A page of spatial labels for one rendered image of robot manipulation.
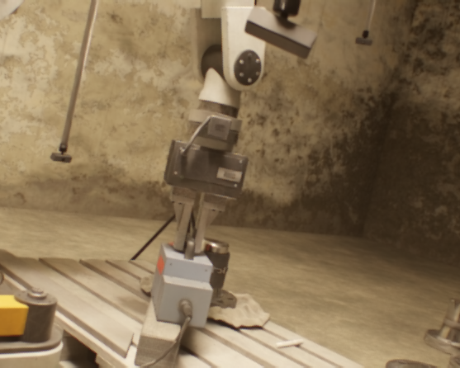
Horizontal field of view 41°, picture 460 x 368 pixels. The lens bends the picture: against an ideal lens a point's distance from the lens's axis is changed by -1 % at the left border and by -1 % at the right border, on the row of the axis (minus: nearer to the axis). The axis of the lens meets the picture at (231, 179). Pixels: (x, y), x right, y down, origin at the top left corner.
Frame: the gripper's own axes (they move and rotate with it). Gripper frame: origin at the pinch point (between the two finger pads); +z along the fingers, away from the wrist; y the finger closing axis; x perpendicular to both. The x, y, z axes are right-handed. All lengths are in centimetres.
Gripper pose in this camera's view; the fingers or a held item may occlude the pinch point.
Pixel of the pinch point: (188, 238)
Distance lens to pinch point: 187.8
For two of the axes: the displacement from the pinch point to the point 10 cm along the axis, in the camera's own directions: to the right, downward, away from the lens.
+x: -1.9, -1.0, 9.8
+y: 9.6, 2.1, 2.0
